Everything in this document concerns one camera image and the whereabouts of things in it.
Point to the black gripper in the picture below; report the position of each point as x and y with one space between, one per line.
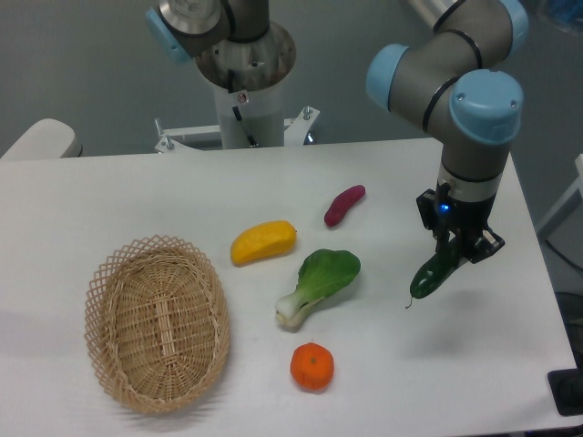
466 221

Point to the green cucumber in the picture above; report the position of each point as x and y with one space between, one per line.
432 274

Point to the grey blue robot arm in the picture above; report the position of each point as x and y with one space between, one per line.
449 88

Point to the purple sweet potato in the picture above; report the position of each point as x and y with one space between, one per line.
342 204

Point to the green bok choy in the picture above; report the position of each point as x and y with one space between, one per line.
321 275

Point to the yellow mango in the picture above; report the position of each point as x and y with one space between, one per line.
263 241

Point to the black device at table edge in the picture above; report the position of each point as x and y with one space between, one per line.
566 388

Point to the orange tangerine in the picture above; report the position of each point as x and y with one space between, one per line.
312 367

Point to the wicker basket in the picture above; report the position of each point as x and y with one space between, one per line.
157 325

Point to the white chair armrest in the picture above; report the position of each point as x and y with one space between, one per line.
46 139

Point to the white metal frame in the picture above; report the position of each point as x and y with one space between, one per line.
565 205

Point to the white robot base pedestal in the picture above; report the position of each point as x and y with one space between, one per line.
247 82

